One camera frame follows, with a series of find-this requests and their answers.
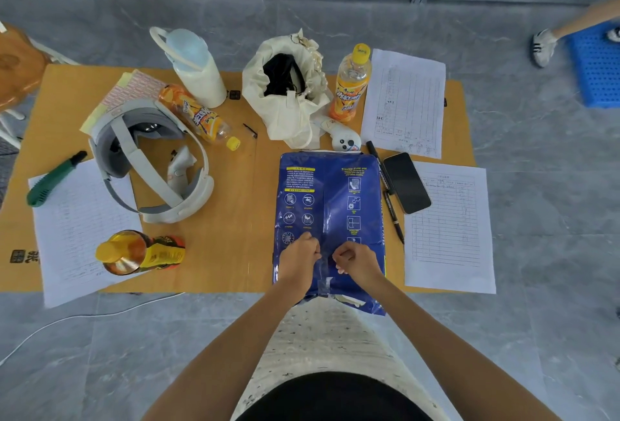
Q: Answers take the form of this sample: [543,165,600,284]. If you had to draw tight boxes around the person's left hand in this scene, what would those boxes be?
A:
[274,232,323,296]

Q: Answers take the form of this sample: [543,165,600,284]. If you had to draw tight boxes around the person's right hand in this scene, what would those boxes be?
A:
[331,241,386,296]

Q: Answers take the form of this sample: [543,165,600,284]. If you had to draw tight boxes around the blue plastic pack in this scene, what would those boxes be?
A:
[272,151,387,317]

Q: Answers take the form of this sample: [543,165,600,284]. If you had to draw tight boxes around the person's right forearm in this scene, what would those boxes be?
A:
[357,276,563,421]

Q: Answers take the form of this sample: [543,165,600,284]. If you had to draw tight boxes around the person's left forearm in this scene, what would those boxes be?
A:
[143,282,311,421]

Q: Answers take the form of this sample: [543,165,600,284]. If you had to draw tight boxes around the thin black pen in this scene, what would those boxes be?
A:
[383,190,405,245]

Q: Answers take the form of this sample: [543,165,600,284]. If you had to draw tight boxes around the white speckled shirt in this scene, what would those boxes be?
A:
[232,296,451,421]

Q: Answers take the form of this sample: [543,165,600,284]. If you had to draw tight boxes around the black smartphone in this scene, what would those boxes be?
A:
[382,152,432,215]

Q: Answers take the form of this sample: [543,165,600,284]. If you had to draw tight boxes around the black marker pen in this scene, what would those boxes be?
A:
[365,140,395,195]

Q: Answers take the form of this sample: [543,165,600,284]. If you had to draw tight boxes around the printed paper sheet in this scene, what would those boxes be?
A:
[27,158,146,309]
[360,49,447,160]
[403,160,497,295]

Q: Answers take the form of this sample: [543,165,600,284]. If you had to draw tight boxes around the white plush toy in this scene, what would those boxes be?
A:
[321,117,362,152]

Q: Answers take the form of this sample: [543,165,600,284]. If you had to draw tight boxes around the cream tote bag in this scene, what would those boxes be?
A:
[241,28,333,150]

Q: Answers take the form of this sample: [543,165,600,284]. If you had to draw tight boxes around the black trousers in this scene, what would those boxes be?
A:
[235,371,434,421]

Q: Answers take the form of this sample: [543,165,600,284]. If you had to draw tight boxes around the white hand controller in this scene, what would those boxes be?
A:
[167,146,198,196]

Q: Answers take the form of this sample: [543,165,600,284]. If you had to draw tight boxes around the orange drink bottle yellow cap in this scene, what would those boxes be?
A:
[329,43,373,123]
[159,84,242,152]

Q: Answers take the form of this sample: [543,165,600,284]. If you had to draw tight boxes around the amber drink bottle yellow label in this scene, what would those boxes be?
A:
[95,230,186,276]

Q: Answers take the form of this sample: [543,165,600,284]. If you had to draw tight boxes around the black cloth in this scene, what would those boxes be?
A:
[262,53,307,98]

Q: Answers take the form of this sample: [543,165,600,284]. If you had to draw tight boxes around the white water bottle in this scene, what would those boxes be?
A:
[149,26,228,109]

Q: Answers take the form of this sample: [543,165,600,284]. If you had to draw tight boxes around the white grey headset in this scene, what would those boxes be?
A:
[88,98,215,224]

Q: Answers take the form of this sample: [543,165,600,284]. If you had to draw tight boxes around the pink patterned pad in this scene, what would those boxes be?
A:
[99,69,168,114]

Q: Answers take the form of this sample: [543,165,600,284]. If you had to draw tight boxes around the yellow paper sheet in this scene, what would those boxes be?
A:
[79,72,134,136]

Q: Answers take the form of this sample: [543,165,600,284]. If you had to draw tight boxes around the green utility knife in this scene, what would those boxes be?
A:
[26,150,89,208]

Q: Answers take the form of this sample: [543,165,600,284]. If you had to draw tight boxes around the blue plastic crate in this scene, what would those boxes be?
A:
[566,21,620,109]

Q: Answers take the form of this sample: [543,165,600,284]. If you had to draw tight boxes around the wooden chair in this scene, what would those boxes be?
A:
[0,21,80,150]

